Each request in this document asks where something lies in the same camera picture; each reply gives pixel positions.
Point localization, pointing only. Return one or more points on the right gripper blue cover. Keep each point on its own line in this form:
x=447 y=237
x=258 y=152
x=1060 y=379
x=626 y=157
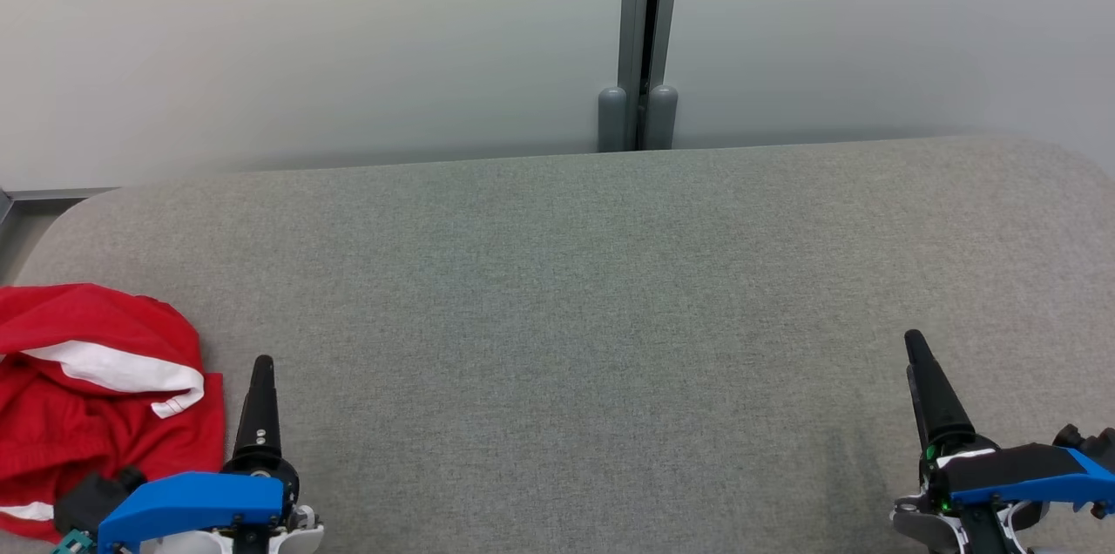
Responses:
x=1010 y=471

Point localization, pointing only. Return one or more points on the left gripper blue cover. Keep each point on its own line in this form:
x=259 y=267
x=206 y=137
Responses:
x=200 y=497

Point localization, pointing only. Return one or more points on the red white sports jersey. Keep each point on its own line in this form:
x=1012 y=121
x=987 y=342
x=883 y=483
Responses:
x=87 y=441

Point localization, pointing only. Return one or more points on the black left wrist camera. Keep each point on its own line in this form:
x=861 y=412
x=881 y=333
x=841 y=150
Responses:
x=87 y=497

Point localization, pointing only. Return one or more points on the teal left camera connector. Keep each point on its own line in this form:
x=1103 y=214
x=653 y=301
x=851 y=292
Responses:
x=71 y=543

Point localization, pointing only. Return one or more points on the grey metal partition post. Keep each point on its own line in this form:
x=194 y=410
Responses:
x=634 y=14

